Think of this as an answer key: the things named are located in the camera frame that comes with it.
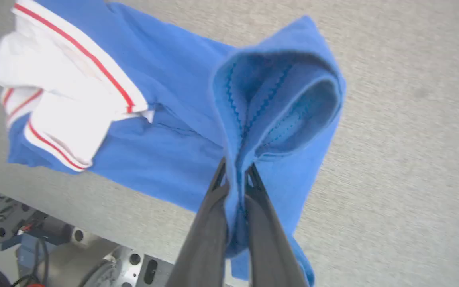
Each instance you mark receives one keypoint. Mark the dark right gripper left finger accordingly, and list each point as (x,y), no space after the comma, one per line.
(205,239)

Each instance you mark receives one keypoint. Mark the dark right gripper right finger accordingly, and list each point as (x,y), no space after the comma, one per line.
(269,239)

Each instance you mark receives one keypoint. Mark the blue Lakers jersey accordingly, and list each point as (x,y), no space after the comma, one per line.
(173,151)

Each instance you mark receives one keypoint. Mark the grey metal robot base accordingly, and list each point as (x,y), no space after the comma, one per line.
(106,263)

